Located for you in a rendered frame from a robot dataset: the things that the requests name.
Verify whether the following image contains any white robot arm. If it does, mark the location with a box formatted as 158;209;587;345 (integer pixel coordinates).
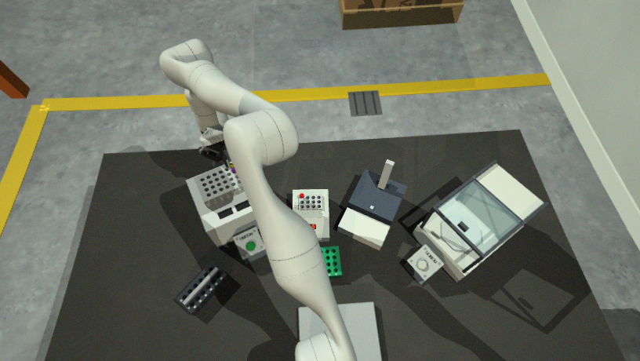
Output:
159;39;357;361

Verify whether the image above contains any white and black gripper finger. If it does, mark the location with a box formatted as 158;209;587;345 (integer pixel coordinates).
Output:
198;143;231;169

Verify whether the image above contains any green tube rack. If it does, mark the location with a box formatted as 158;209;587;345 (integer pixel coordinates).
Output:
321;246;342;279

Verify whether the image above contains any white benchtop mixer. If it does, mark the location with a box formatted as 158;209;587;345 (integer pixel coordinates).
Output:
186;165;267;264

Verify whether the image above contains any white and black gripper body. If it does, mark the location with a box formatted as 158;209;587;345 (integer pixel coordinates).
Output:
206;140;226;151

